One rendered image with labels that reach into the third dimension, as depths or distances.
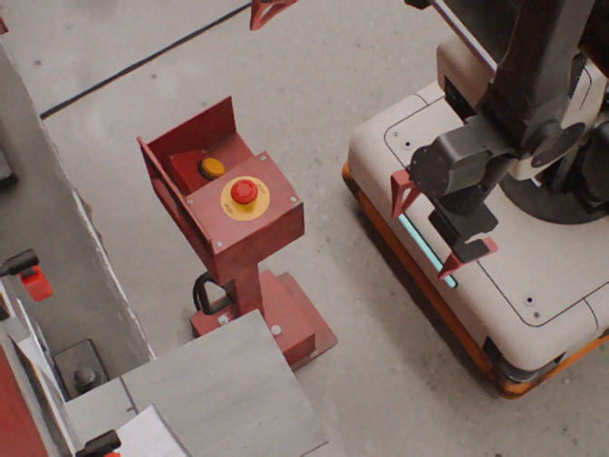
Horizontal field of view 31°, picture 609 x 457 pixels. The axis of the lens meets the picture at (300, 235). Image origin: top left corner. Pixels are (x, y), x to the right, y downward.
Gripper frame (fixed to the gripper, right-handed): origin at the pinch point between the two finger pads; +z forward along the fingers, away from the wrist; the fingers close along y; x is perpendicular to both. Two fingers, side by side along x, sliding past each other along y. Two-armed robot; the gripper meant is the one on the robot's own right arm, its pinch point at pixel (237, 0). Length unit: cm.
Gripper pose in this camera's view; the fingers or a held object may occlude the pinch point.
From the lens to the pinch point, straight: 151.5
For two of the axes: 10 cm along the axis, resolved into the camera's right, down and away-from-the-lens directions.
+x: 7.6, -2.6, 6.0
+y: 5.4, 7.6, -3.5
